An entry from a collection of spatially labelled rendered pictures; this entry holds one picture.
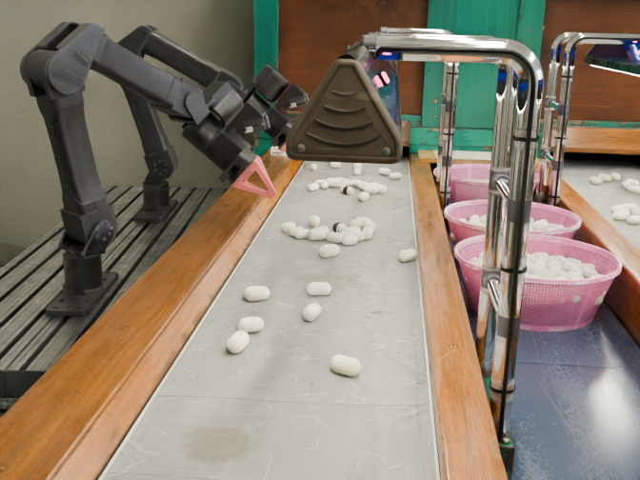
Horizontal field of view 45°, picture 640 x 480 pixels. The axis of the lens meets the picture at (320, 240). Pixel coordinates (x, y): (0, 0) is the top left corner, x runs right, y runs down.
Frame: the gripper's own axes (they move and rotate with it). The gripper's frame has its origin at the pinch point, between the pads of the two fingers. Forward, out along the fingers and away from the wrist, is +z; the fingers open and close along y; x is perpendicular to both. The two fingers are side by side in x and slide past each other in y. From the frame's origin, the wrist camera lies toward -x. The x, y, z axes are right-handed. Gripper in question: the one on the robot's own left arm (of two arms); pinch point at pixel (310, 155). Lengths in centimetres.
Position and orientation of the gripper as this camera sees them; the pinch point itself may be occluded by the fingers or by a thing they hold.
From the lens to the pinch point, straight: 187.8
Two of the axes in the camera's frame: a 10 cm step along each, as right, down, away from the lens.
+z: 7.6, 6.4, 1.1
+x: -6.4, 7.2, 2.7
